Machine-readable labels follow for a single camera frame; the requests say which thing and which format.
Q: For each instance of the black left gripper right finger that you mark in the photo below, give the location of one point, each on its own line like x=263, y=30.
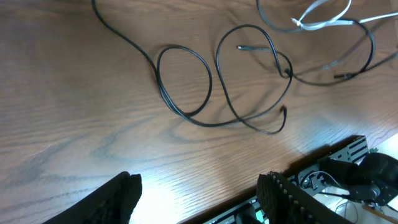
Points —
x=285, y=203

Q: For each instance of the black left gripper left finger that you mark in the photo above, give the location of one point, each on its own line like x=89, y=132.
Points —
x=113, y=202

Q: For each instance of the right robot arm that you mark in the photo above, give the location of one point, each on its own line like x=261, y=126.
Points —
x=374, y=180

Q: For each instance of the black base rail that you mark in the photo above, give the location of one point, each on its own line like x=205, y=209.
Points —
x=304, y=174

